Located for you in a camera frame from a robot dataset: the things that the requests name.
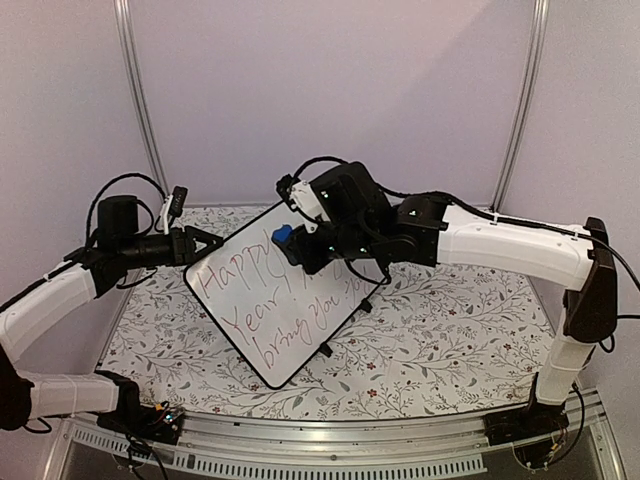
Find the white whiteboard black frame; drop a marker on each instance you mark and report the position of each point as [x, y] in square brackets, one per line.
[275, 315]

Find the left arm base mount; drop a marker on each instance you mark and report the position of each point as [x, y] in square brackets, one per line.
[161, 423]

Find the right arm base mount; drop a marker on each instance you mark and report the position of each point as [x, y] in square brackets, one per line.
[537, 432]

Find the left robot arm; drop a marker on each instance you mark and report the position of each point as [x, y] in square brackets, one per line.
[115, 245]

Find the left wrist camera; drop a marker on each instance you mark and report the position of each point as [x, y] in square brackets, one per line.
[171, 209]

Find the aluminium corner post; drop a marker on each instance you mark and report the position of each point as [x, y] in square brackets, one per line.
[525, 99]
[125, 28]

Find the right aluminium corner post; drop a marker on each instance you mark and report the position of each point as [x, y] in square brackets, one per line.
[525, 99]

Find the blue whiteboard eraser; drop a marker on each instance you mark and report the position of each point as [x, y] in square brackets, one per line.
[281, 236]

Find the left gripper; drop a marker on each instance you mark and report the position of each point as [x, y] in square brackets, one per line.
[180, 246]

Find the front aluminium rail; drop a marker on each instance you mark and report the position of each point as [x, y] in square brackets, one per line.
[438, 447]

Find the floral patterned table mat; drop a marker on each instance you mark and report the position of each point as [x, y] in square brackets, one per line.
[441, 341]

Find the left aluminium corner post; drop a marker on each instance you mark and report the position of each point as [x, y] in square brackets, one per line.
[125, 28]

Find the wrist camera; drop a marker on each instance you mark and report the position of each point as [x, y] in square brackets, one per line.
[171, 209]
[300, 198]

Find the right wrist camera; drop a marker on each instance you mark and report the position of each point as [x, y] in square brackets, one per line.
[300, 198]

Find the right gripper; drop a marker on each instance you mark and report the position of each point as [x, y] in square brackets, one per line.
[300, 252]

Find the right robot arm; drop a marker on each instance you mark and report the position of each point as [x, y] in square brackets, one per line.
[349, 216]

